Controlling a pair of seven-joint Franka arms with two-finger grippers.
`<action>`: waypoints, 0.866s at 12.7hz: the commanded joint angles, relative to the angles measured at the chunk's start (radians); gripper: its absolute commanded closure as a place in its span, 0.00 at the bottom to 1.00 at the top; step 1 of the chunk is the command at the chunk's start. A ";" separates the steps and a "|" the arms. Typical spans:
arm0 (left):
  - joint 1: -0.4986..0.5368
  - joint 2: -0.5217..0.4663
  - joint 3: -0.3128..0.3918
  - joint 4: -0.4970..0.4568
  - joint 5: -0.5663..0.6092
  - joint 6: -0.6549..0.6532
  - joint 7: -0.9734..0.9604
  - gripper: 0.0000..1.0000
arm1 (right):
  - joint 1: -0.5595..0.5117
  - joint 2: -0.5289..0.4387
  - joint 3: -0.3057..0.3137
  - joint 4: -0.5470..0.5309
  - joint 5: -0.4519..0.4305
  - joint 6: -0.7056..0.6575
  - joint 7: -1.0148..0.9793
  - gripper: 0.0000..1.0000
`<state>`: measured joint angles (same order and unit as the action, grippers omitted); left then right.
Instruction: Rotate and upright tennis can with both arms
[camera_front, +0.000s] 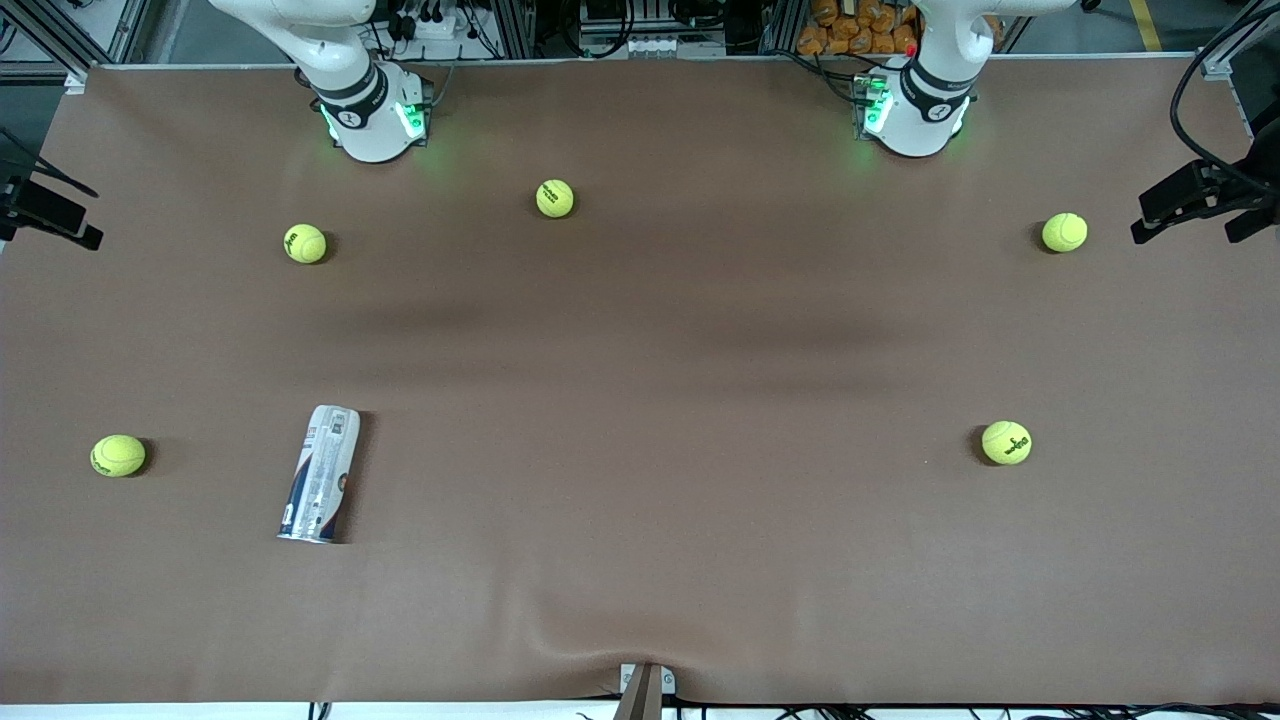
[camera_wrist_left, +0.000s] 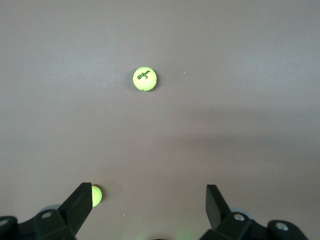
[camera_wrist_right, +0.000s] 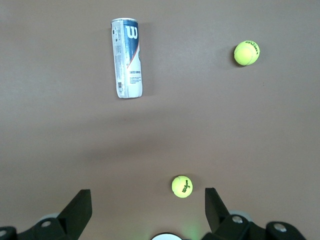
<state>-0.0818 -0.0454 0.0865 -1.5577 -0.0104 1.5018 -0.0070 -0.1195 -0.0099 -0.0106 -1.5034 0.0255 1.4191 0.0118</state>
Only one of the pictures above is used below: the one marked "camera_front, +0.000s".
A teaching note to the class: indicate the aluminium frame corner strut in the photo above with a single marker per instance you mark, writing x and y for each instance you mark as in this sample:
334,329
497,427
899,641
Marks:
90,40
1235,50

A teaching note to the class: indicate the white power strip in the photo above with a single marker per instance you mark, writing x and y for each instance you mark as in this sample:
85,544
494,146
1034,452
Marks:
430,28

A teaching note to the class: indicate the white terminal block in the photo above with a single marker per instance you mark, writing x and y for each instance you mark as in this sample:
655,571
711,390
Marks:
675,47

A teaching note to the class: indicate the silver aluminium frame post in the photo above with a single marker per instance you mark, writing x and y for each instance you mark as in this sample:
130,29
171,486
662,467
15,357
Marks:
515,28
782,25

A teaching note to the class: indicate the yellow tennis ball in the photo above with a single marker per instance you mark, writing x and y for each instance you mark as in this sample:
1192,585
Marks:
1064,232
1006,442
118,455
304,243
554,198

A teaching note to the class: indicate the orange packets pile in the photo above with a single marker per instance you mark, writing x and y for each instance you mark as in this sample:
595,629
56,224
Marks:
850,30

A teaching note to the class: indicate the brown table mat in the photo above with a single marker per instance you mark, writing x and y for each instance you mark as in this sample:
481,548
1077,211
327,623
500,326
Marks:
640,560

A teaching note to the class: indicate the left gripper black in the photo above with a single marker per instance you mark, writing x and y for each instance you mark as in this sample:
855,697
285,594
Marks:
1218,186

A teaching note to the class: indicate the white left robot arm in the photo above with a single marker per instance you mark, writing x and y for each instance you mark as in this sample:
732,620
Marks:
925,120

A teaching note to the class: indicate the grey metal camera bracket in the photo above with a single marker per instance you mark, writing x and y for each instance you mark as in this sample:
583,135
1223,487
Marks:
647,690

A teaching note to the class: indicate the clear tennis ball can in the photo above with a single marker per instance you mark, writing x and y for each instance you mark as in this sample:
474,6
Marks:
320,470

